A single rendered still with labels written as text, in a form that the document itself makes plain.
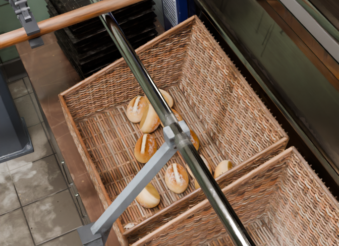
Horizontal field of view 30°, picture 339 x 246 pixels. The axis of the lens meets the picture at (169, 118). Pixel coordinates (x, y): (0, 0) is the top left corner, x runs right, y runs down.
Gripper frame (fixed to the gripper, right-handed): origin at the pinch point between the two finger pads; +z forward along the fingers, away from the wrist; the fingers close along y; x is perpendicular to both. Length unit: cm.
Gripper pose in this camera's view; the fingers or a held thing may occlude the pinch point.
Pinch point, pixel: (31, 29)
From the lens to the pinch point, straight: 145.1
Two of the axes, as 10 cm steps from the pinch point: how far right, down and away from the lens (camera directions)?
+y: 0.8, 6.5, 7.6
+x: -9.1, 3.5, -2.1
